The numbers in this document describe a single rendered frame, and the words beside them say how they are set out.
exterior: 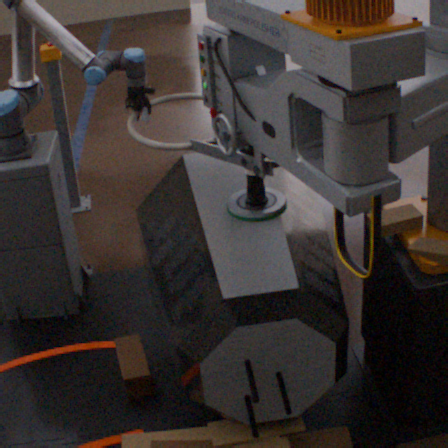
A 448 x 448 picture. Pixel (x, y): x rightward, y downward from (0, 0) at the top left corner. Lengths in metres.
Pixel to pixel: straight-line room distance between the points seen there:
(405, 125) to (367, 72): 0.35
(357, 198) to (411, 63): 0.42
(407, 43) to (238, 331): 1.05
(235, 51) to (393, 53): 0.76
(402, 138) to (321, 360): 0.81
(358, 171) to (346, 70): 0.35
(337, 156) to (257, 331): 0.64
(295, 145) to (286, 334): 0.59
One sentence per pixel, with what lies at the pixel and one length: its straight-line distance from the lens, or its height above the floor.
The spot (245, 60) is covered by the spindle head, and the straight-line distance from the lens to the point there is 2.60.
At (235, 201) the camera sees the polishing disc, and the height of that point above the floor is 0.85.
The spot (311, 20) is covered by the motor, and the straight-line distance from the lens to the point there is 2.04.
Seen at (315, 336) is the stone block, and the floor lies 0.68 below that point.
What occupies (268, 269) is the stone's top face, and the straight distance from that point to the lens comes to 2.59.
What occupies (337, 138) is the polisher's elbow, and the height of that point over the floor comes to 1.38.
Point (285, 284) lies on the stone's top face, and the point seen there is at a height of 0.82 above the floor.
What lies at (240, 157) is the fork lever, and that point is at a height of 1.05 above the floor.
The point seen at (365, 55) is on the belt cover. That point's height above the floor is 1.66.
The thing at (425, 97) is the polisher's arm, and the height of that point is 1.43.
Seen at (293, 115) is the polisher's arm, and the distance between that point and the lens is 2.30.
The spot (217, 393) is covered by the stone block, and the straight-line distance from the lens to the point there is 2.61.
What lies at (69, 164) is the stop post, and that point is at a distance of 4.78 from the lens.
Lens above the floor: 2.25
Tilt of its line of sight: 30 degrees down
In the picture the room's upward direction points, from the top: 5 degrees counter-clockwise
